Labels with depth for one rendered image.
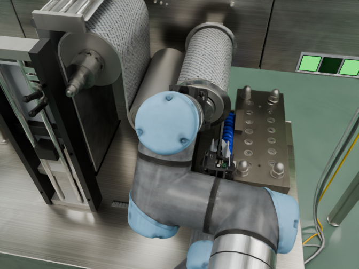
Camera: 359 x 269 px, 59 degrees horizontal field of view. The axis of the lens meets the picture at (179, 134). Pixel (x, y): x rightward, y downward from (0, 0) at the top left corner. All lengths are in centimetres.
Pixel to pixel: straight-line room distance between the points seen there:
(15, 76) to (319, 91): 263
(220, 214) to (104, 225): 61
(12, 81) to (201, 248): 51
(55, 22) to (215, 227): 49
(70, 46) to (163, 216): 47
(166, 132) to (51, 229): 69
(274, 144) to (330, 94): 207
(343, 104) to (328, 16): 200
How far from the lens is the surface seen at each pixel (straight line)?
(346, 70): 110
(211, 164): 74
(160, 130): 37
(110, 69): 75
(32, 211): 106
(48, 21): 70
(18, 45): 65
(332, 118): 278
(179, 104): 37
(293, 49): 104
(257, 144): 97
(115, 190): 102
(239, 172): 88
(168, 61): 91
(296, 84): 303
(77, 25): 67
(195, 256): 65
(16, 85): 74
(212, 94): 71
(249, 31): 100
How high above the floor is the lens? 174
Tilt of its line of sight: 47 degrees down
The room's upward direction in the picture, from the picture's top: straight up
